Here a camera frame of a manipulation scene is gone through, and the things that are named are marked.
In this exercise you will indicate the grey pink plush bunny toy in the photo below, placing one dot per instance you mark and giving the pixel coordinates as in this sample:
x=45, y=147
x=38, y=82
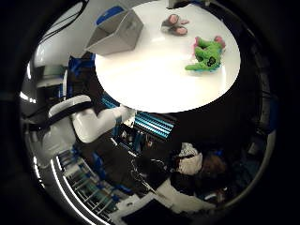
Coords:
x=175, y=26

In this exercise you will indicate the green plush dinosaur toy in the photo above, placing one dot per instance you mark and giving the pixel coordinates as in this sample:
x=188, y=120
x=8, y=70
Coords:
x=207, y=54

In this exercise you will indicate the seated person in white shirt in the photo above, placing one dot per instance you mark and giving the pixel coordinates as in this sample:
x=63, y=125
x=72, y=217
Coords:
x=189, y=162

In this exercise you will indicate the teal striped rail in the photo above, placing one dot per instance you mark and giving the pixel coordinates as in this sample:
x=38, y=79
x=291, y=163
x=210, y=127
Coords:
x=153, y=125

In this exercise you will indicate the grey fabric container box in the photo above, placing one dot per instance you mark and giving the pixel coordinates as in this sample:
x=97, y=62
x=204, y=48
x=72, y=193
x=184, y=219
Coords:
x=125, y=31

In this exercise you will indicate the blue chair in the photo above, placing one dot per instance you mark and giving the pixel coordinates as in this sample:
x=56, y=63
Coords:
x=109, y=14

